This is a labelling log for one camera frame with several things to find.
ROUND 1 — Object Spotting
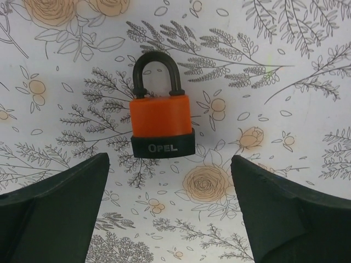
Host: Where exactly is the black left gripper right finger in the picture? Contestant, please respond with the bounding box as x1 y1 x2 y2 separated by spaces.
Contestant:
231 155 350 262

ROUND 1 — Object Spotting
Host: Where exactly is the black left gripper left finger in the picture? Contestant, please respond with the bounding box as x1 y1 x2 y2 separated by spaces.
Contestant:
1 153 109 263

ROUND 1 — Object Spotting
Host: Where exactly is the orange black padlock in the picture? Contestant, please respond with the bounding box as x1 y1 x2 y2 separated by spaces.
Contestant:
129 51 196 159

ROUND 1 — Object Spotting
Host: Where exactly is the floral table mat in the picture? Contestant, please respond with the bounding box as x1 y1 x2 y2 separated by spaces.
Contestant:
1 1 350 262

